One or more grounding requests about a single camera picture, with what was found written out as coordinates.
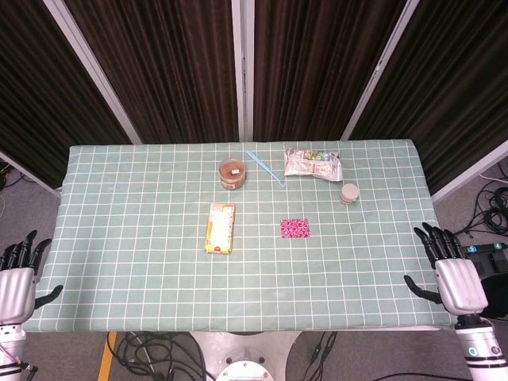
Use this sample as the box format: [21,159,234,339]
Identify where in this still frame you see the person's black trouser leg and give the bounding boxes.
[482,275,508,318]

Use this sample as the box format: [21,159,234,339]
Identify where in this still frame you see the white-silver robot base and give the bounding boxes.
[190,329,302,381]

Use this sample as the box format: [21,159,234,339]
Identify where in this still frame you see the right silver-black robot hand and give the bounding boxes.
[403,221,489,318]

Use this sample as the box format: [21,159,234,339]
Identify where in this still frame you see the thin floor cables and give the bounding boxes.
[0,160,23,191]

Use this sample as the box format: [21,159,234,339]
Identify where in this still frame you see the pink patterned packet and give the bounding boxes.
[280,218,310,240]

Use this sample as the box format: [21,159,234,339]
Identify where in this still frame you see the green checked tablecloth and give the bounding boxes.
[21,139,464,333]

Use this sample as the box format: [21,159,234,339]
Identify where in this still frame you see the small white jar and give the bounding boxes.
[339,183,360,206]

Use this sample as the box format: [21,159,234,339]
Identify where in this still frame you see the black foot pedal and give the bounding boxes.
[474,252,508,275]

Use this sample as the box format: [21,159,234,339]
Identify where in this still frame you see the clear jar with brown contents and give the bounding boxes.
[219,157,246,190]

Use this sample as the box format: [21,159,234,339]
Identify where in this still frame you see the crumpled white snack bag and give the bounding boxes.
[283,148,343,183]

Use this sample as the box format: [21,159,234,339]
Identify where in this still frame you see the yellow biscuit package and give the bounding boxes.
[204,202,237,255]

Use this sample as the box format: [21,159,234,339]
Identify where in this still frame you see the dark brown partition panel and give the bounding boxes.
[0,0,143,198]
[242,0,421,143]
[341,0,508,203]
[65,0,244,144]

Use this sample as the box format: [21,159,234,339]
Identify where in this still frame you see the light blue plastic stick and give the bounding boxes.
[246,149,287,189]

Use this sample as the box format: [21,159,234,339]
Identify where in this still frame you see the yellow floor tape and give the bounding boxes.
[98,331,119,381]

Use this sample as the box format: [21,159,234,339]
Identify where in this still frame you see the black cable with connector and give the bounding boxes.
[309,331,338,381]

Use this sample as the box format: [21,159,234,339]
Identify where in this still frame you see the black cable bundle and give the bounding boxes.
[114,331,207,381]
[454,184,508,239]

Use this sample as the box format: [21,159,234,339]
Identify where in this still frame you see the left silver-black robot hand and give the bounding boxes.
[0,229,64,325]

